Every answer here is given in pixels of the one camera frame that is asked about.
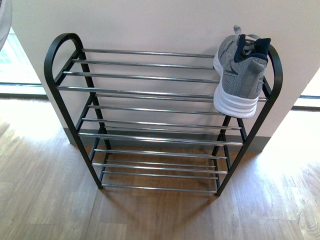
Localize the grey sneaker navy lining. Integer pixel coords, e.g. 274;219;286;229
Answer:
213;25;271;119

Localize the black metal shoe rack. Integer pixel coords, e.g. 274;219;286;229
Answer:
44;33;283;196

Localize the dark window frame right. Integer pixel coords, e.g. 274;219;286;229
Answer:
291;95;320;112

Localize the dark window frame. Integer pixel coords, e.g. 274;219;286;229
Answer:
0;82;48;100
291;95;320;112

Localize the dark window frame left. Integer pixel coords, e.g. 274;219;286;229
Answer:
0;82;48;100

